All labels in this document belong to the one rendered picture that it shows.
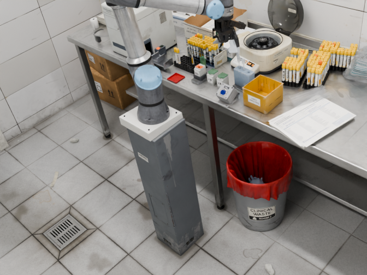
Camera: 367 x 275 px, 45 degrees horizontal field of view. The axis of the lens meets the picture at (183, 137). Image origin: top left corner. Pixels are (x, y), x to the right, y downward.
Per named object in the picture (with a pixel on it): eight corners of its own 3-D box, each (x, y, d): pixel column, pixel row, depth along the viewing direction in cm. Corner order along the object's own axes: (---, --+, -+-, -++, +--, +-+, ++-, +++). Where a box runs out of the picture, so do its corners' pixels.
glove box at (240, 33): (217, 55, 247) (215, 40, 241) (244, 37, 259) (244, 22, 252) (235, 61, 240) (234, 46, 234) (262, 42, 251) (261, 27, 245)
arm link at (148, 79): (140, 107, 195) (136, 79, 187) (135, 91, 206) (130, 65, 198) (167, 101, 197) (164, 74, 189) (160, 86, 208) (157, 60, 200)
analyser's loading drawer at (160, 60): (140, 59, 252) (137, 51, 248) (148, 53, 255) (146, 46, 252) (164, 69, 240) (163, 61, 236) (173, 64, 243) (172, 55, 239)
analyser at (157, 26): (112, 51, 267) (99, 4, 248) (146, 31, 280) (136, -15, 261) (146, 66, 249) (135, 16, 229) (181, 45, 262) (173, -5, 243)
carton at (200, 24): (184, 44, 262) (181, 20, 252) (217, 24, 276) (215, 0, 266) (217, 55, 247) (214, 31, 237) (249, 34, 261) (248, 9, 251)
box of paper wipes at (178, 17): (163, 22, 288) (160, 3, 280) (175, 14, 293) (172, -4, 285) (189, 29, 275) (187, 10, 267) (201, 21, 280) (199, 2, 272)
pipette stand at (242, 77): (232, 87, 223) (231, 70, 216) (242, 81, 226) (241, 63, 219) (247, 94, 216) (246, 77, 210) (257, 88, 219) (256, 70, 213)
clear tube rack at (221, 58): (187, 58, 249) (185, 47, 245) (199, 50, 254) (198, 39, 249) (215, 69, 237) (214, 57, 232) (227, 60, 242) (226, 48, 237)
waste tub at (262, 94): (242, 105, 210) (241, 87, 204) (260, 91, 217) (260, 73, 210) (265, 115, 202) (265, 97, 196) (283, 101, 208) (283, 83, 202)
